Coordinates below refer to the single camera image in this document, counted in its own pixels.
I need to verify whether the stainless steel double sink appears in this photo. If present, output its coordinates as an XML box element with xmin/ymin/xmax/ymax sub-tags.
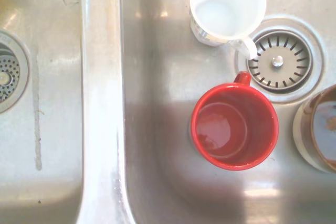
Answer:
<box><xmin>0</xmin><ymin>0</ymin><xmax>336</xmax><ymax>224</ymax></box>

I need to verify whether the red ceramic mug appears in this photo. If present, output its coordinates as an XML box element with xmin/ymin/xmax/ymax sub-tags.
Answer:
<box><xmin>190</xmin><ymin>71</ymin><xmax>279</xmax><ymax>172</ymax></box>

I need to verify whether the white ceramic mug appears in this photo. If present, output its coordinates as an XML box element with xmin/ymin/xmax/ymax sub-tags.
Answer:
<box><xmin>189</xmin><ymin>0</ymin><xmax>267</xmax><ymax>61</ymax></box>

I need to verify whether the slotted metal drain strainer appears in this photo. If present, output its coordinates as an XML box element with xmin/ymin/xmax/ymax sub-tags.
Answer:
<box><xmin>237</xmin><ymin>17</ymin><xmax>325</xmax><ymax>104</ymax></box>

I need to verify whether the brown ceramic mug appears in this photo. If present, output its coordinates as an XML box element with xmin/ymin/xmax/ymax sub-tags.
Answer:
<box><xmin>292</xmin><ymin>84</ymin><xmax>336</xmax><ymax>174</ymax></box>

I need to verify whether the perforated metal drain strainer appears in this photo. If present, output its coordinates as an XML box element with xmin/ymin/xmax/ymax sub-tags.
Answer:
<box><xmin>0</xmin><ymin>30</ymin><xmax>32</xmax><ymax>114</ymax></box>

